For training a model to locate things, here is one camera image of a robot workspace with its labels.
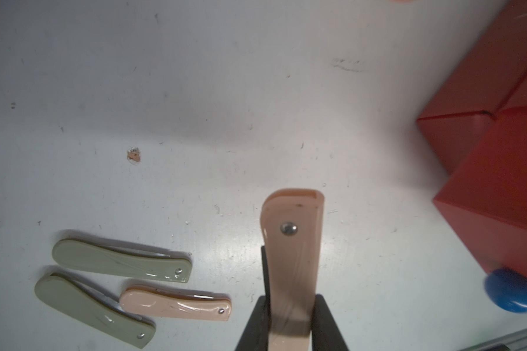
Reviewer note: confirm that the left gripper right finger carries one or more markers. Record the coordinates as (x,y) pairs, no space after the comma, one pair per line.
(325,333)

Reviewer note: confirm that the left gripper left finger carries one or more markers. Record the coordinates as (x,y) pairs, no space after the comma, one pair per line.
(256,332)

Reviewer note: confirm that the orange fruit knife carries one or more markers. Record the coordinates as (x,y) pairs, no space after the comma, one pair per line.
(156,303)
(291,222)

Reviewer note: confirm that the drawer blue knob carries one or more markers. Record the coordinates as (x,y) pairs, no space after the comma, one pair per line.
(485,203)

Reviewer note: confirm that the red drawer cabinet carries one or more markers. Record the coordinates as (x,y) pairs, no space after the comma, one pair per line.
(492,77)

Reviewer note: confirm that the olive green knife middle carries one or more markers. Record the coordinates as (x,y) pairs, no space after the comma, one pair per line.
(94,309)

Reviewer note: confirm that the olive green knife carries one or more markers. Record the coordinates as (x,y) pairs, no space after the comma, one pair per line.
(83,256)
(94,309)

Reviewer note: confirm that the olive green knife upper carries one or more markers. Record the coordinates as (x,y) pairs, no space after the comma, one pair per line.
(83,256)

